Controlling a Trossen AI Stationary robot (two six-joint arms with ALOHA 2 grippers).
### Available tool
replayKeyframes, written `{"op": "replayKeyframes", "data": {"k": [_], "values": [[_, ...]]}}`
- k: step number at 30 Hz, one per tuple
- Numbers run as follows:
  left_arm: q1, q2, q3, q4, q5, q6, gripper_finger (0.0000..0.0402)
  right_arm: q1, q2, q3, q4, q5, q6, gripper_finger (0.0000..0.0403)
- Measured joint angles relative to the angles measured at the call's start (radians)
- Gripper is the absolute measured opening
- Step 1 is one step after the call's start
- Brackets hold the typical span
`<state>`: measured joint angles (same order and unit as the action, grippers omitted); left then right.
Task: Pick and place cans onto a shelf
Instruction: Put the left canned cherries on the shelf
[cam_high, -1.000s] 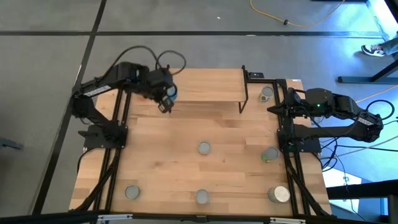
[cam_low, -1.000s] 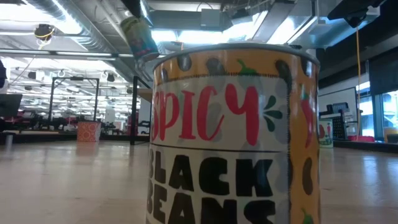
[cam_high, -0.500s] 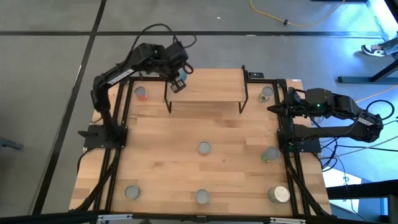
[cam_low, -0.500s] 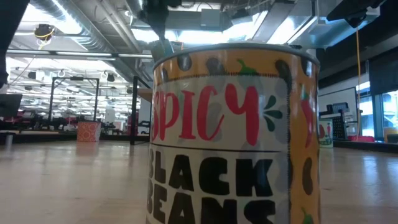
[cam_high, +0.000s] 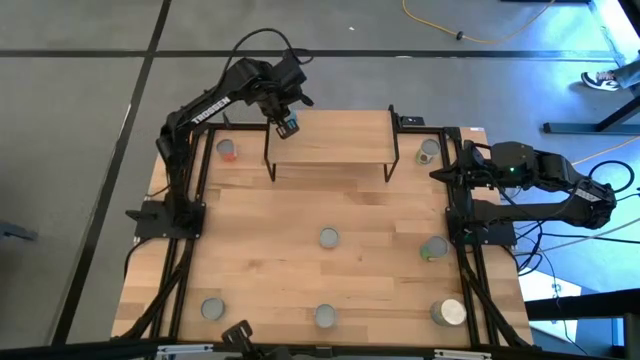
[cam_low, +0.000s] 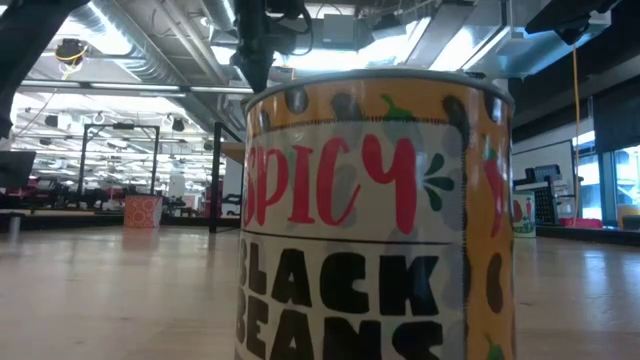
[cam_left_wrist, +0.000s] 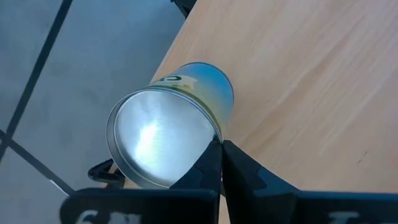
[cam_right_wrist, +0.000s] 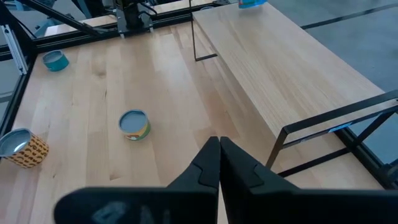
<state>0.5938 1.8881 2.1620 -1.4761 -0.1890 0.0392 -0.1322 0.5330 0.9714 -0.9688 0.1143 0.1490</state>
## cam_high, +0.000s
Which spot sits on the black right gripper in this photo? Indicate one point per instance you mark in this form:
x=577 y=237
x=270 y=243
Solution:
x=477 y=170

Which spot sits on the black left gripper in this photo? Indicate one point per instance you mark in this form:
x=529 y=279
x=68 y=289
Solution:
x=287 y=90

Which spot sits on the teal label tin can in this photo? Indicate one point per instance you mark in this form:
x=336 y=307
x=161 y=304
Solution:
x=430 y=147

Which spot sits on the red sauce can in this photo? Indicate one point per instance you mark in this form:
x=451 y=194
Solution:
x=226 y=148

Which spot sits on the green label tin can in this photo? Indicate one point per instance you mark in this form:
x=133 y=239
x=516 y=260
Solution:
x=437 y=246

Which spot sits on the small grey tin can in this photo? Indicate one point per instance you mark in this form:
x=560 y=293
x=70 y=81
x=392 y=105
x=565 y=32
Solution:
x=329 y=237

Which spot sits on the blue yellow cherries can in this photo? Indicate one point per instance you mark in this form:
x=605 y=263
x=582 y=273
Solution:
x=452 y=311

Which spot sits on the orange patterned short can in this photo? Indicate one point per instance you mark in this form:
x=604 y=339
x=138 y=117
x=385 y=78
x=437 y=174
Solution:
x=325 y=315

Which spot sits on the white red label can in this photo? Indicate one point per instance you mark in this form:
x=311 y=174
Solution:
x=212 y=308

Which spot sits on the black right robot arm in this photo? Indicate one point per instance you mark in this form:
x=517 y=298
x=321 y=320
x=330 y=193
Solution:
x=550 y=172

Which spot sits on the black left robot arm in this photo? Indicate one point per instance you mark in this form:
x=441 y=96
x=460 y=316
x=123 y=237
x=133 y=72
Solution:
x=210 y=106

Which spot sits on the wooden shelf black legs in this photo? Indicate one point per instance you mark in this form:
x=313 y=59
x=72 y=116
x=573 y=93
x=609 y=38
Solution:
x=340 y=137

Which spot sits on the small black device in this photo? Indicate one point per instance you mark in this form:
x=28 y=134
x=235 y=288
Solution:
x=412 y=120

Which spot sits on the black desk leg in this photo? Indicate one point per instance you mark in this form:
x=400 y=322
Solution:
x=575 y=128

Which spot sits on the person's shoe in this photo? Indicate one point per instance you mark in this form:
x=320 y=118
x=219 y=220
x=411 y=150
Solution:
x=597 y=81

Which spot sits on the black furniture beam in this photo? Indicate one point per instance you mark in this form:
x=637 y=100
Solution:
x=590 y=304

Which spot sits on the person's leg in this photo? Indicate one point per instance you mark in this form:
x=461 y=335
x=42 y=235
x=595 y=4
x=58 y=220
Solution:
x=631 y=72

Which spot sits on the grey furniture foot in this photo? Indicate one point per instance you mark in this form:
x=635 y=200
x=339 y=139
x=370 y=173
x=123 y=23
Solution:
x=15 y=231

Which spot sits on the black aluminium table frame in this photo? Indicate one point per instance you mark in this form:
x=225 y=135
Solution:
x=422 y=129

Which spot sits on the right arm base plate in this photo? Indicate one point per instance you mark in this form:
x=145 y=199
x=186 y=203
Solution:
x=502 y=235

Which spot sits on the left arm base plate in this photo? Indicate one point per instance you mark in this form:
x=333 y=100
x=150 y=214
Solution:
x=150 y=225

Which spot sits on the silver metal bracket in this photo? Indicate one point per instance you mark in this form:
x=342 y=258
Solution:
x=185 y=348
x=462 y=354

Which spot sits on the black frame crossbeam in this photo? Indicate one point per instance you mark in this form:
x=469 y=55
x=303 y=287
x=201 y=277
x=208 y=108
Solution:
x=75 y=350

